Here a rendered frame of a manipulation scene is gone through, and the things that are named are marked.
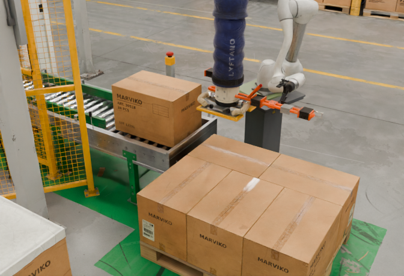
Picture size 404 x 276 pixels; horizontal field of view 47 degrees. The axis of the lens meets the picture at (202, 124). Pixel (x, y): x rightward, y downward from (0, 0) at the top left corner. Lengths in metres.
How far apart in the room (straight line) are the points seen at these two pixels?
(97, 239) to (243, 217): 1.25
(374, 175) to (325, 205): 1.51
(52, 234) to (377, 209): 2.76
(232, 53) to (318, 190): 1.08
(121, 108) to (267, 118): 1.24
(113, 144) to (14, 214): 1.62
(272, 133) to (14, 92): 2.18
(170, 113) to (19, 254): 1.76
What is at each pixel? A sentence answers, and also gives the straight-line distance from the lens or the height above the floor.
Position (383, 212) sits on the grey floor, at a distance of 4.11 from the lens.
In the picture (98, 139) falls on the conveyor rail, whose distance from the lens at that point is 3.89.
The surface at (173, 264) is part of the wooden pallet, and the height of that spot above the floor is 0.02.
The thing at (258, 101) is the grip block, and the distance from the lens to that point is 3.17.
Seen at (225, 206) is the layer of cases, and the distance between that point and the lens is 3.00.
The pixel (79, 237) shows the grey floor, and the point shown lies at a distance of 3.72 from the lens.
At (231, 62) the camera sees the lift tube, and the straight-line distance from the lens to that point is 3.14.
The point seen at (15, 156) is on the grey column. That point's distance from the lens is 3.38.
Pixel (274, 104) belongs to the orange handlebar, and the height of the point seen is 1.05.
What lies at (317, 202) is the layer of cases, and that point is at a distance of 3.12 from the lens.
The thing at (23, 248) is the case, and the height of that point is 1.02.
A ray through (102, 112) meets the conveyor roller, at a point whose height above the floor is 0.52.
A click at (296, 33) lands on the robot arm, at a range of 3.83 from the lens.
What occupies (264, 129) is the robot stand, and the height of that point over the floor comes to 0.47.
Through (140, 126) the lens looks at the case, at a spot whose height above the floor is 0.65.
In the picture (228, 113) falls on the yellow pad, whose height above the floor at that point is 0.94.
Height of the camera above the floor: 2.35
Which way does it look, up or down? 27 degrees down
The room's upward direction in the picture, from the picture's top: straight up
